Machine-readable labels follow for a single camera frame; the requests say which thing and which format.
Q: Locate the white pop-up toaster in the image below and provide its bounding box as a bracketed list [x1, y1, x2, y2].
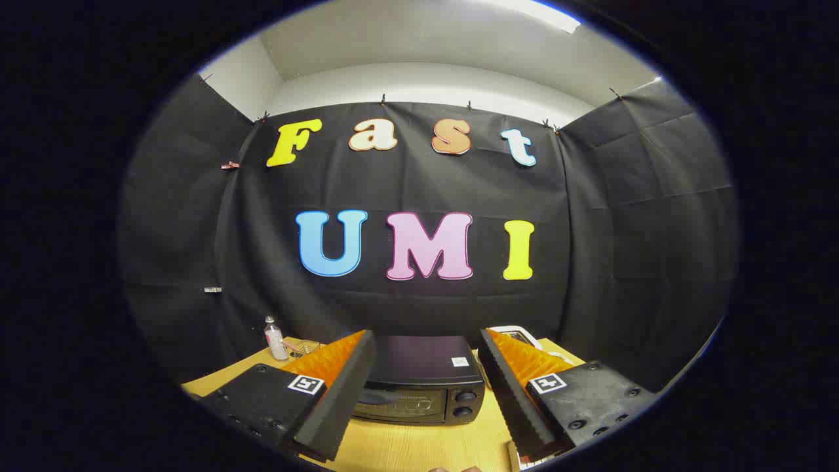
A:
[490, 325, 545, 351]

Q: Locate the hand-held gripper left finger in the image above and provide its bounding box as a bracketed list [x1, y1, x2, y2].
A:
[197, 330, 378, 463]

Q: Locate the black toaster oven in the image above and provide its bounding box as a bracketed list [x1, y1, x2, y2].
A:
[352, 336, 486, 425]

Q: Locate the black backdrop cloth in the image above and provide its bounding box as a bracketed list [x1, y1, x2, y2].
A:
[118, 73, 741, 394]

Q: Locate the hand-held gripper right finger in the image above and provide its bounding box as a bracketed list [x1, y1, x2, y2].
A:
[477, 328, 658, 463]

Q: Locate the small clear plastic bottle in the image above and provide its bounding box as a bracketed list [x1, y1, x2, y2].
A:
[264, 316, 289, 361]

